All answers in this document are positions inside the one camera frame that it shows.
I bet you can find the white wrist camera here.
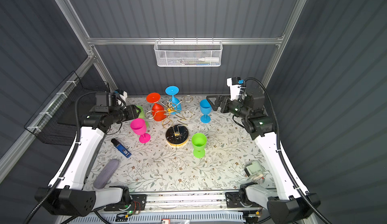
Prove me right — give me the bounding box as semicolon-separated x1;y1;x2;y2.
226;77;244;101
114;89;128;103

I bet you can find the white mesh basket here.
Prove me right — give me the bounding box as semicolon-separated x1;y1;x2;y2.
154;41;223;67

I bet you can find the small white scale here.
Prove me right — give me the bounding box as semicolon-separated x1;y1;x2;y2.
244;160;264;182

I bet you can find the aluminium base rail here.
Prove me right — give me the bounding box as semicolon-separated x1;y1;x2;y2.
72;188;318;224

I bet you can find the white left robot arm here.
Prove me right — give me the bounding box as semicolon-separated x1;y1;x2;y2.
24;89;141;224

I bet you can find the red wine glass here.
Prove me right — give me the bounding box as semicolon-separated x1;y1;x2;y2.
146;93;167;122

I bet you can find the pink wine glass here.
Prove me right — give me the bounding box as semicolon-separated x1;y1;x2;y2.
130;118;151;144

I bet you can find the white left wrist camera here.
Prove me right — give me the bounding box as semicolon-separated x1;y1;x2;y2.
114;89;128;103

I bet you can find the gold wine glass rack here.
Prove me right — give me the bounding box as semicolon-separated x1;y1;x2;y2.
145;96;193;148

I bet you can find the blue handled tool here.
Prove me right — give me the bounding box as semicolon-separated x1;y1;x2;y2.
111;138;132;158

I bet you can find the blue wine glass on rack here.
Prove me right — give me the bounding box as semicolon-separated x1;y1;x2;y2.
165;85;182;115

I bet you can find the blue wine glass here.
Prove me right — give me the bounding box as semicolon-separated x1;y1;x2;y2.
200;99;212;124
165;85;182;115

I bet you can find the green wine glass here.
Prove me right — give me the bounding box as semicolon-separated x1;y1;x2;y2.
136;105;149;128
191;133;207;158

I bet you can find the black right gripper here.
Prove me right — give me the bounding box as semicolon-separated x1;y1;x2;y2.
207;94;249;120

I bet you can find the white marker in basket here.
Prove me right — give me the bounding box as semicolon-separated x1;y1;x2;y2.
198;57;221;64

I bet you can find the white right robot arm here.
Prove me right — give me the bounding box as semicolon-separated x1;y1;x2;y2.
206;77;330;224

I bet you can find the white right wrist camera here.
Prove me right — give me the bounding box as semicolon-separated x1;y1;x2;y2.
226;77;244;101

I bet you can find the black wire basket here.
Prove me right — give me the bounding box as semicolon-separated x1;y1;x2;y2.
24;69;110;146

